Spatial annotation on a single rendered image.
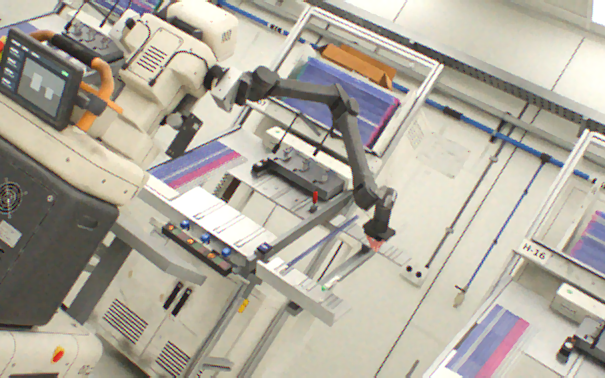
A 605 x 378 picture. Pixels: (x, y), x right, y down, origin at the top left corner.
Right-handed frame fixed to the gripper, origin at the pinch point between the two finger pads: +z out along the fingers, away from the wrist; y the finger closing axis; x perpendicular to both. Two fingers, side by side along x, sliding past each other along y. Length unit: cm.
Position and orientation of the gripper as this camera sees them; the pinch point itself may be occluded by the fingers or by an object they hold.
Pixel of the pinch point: (375, 248)
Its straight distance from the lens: 247.7
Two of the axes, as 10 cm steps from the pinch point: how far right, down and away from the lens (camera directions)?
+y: -7.6, -4.4, 4.8
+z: -1.0, 8.1, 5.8
